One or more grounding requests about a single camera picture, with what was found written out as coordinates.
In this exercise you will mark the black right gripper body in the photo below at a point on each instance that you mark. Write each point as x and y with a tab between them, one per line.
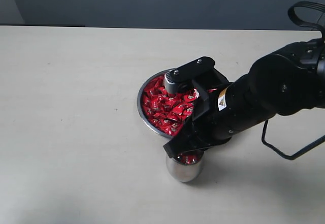
200	132

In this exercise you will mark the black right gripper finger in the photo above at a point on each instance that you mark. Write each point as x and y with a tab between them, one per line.
180	143
196	151

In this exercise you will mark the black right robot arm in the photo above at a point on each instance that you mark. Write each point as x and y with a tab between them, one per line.
281	83

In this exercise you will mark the red candies in cup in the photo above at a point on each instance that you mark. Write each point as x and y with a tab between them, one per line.
189	158

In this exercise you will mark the shiny steel cup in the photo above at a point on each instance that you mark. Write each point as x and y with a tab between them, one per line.
183	173

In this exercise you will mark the red wrapped candies pile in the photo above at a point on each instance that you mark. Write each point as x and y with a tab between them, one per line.
164	113

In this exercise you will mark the round steel bowl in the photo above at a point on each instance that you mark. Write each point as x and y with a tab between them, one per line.
180	104

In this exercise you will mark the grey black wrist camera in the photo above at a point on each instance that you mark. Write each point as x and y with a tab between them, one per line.
180	79

